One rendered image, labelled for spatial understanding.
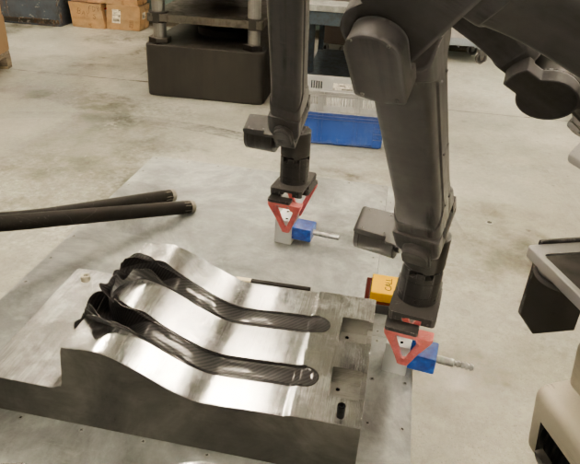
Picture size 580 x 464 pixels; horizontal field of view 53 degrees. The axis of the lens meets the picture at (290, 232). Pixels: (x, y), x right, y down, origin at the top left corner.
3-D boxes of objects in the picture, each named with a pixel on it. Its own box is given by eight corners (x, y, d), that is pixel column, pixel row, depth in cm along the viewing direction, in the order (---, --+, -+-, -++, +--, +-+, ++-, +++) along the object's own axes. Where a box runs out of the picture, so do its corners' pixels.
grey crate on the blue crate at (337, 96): (386, 101, 411) (388, 80, 404) (385, 120, 376) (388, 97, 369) (299, 93, 418) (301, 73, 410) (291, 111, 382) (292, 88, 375)
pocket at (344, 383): (365, 393, 78) (367, 372, 76) (361, 423, 74) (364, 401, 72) (330, 387, 79) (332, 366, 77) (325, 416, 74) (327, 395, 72)
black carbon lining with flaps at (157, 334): (330, 328, 87) (336, 274, 82) (313, 407, 73) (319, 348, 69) (111, 291, 92) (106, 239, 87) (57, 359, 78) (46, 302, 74)
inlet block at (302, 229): (341, 243, 122) (343, 220, 120) (334, 254, 118) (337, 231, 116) (282, 230, 126) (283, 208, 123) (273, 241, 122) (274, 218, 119)
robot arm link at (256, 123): (288, 133, 102) (304, 95, 105) (228, 122, 105) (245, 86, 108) (298, 171, 112) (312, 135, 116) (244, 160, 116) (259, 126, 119)
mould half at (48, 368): (369, 344, 95) (379, 275, 88) (353, 480, 73) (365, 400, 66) (82, 296, 102) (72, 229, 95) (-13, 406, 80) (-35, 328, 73)
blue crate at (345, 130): (381, 130, 422) (386, 99, 411) (380, 151, 386) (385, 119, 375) (297, 121, 429) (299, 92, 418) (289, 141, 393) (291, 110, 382)
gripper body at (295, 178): (269, 195, 114) (270, 160, 110) (286, 175, 122) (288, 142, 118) (301, 202, 112) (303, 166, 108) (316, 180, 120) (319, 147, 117)
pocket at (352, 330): (370, 341, 87) (374, 321, 85) (367, 365, 83) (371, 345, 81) (340, 336, 88) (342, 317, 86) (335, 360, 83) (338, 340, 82)
